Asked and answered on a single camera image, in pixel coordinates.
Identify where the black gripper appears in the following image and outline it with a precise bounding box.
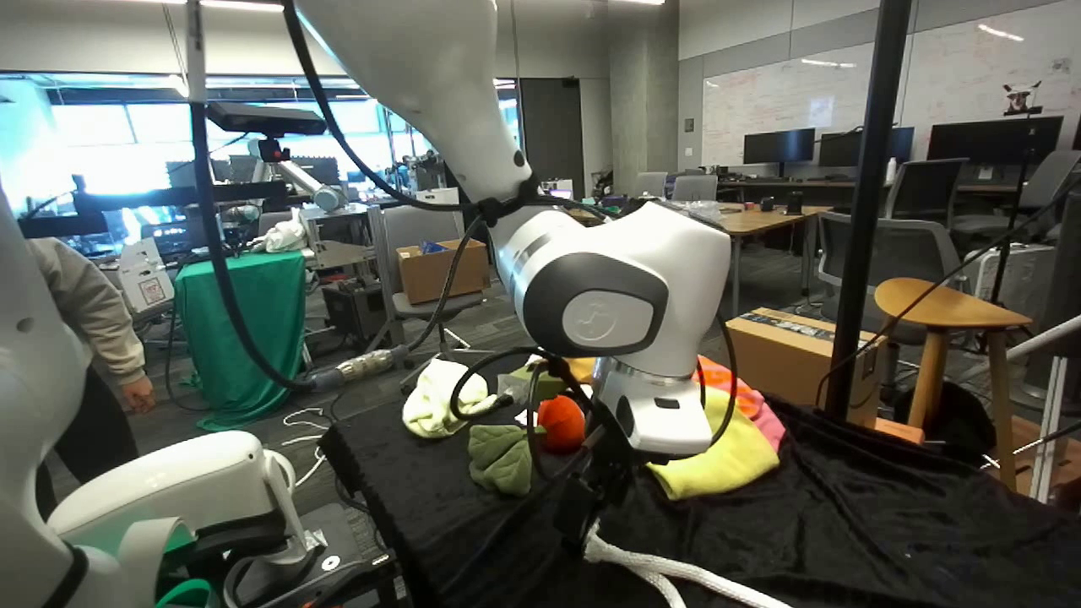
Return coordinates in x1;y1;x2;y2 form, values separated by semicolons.
575;432;642;511

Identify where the white rope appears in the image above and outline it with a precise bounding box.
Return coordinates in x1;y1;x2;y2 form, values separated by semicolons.
579;517;789;608

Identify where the olive green cloth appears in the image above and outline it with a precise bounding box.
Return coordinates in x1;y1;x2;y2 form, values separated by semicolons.
467;393;590;500

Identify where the pink shirt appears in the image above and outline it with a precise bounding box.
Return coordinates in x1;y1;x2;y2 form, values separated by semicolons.
695;353;786;448

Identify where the white cloth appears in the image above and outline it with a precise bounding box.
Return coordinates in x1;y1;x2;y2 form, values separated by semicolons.
494;353;601;407

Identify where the pale yellow cloth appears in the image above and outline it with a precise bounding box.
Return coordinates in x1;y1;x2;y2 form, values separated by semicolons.
398;353;501;443

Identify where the large cardboard box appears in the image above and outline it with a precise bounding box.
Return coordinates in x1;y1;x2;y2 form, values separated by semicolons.
724;303;893;429

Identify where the cardboard box on chair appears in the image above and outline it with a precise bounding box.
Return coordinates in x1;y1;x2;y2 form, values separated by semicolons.
395;235;494;307

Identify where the black table cloth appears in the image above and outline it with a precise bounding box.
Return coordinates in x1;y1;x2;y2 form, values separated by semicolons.
318;347;1081;608

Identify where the light grey desk chair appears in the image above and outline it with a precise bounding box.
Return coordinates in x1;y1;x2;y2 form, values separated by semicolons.
670;168;721;205

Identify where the long wooden table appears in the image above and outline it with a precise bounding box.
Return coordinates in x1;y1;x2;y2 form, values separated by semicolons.
721;203;838;319

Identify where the grey office chair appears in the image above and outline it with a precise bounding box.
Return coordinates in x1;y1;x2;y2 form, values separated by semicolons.
367;199;487;375

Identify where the black pole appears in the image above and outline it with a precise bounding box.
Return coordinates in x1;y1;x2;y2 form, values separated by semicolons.
824;0;916;423

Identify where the grey padded chair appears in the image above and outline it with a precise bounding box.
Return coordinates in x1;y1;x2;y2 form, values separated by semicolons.
822;212;965;332

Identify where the wooden stool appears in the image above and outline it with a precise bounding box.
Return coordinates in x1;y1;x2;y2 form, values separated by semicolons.
873;272;1035;493

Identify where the green drape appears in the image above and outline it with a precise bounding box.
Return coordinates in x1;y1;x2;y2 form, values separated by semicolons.
172;248;311;427

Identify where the white bundle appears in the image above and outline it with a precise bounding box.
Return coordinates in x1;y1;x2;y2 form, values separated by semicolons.
247;217;311;257

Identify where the white paper sign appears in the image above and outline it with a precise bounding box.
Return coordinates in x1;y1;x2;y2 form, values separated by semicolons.
110;235;179;319

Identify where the wide black computer monitor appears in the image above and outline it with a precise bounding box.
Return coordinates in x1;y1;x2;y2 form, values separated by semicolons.
927;114;1068;167

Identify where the black horizontal bar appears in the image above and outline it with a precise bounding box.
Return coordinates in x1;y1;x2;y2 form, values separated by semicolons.
15;179;306;244

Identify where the person in beige sweater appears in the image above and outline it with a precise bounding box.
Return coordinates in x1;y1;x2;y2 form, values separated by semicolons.
26;232;163;487

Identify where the small dark figurine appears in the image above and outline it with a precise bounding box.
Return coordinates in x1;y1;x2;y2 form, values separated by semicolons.
1000;76;1043;118

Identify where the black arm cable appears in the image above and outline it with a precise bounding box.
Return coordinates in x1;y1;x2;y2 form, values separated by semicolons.
184;0;741;532

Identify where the white floor cable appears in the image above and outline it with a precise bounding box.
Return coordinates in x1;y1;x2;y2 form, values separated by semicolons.
279;406;332;490

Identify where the aluminium frame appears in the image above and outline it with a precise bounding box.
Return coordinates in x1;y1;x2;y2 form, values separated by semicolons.
1005;315;1081;505

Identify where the black camera on stand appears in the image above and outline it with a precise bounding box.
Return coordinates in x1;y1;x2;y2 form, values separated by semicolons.
204;102;342;212

